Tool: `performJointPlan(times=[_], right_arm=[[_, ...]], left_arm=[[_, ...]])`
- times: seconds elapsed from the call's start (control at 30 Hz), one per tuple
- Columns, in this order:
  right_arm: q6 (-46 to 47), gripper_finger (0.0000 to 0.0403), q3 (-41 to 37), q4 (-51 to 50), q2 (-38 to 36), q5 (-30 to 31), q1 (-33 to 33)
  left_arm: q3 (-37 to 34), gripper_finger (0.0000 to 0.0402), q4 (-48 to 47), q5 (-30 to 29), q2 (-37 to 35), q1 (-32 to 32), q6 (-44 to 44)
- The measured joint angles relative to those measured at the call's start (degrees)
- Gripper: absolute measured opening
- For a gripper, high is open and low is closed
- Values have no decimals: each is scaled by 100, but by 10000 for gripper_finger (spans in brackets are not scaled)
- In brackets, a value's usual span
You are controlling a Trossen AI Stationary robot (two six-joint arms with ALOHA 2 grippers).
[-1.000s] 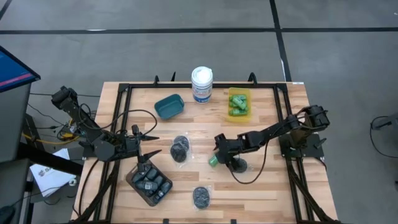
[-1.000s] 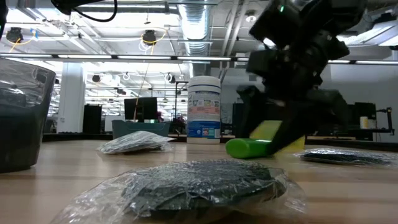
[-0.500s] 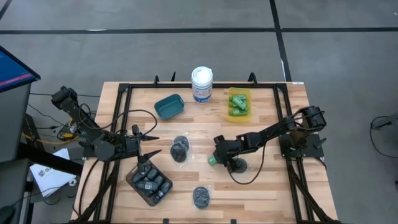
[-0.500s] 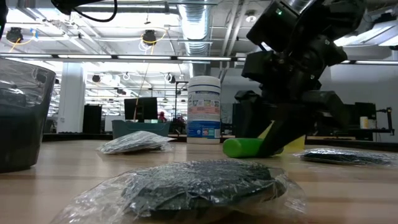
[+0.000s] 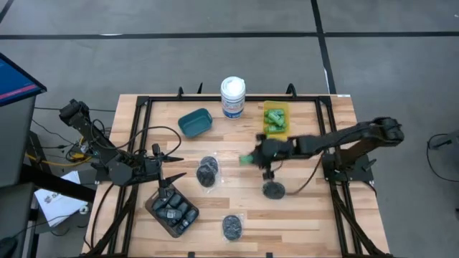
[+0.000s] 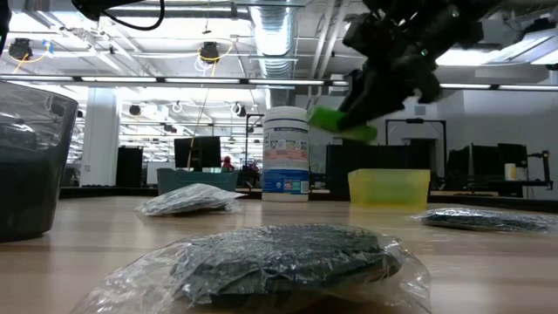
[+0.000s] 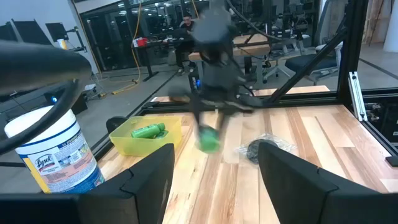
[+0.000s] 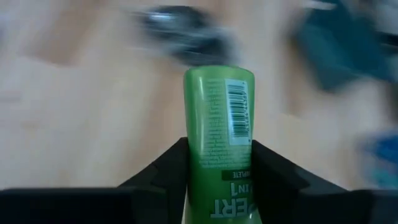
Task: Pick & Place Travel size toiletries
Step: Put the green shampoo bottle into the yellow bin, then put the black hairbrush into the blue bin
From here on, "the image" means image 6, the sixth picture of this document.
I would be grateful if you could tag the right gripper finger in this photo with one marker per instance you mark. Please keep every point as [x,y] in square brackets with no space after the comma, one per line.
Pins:
[354,85]
[379,98]

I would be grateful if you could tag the green plastic bottle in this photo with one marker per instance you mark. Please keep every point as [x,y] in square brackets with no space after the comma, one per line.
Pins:
[324,118]

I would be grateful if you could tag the clear bag with dark contents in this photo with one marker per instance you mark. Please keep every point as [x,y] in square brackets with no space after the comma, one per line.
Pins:
[484,220]
[187,198]
[279,257]

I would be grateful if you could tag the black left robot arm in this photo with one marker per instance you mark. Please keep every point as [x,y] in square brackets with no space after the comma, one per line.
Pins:
[93,6]

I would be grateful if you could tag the black room partition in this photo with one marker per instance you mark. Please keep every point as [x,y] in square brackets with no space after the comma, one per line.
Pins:
[375,157]

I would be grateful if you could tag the yellow translucent bin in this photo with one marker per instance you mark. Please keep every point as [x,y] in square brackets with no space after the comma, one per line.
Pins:
[388,187]

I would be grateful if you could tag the white wipes canister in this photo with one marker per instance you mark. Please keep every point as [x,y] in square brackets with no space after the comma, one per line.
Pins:
[285,148]

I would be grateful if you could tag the person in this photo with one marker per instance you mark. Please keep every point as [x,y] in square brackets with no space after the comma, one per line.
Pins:
[226,165]

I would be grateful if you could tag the black computer monitor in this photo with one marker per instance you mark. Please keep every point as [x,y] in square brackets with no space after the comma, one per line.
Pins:
[205,152]

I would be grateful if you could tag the teal plastic bin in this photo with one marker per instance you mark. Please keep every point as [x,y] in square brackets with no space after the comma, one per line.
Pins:
[196,178]

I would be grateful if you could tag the black desk stand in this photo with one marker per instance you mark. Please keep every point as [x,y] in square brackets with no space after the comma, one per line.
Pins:
[546,174]

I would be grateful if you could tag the black cabinet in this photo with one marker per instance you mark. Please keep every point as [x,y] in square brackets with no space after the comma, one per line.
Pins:
[129,168]

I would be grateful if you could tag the white building column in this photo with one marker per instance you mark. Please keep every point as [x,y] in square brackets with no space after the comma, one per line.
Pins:
[100,139]

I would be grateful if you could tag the dark translucent grey bin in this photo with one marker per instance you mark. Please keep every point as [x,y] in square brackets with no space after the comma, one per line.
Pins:
[35,187]

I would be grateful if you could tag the large black metal frame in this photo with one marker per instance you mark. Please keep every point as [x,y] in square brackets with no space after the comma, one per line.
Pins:
[416,120]

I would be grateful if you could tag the thin black metal frame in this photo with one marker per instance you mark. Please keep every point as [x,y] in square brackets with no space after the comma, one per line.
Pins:
[247,139]

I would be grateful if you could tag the long ceiling light rail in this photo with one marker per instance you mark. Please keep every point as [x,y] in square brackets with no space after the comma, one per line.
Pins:
[196,80]

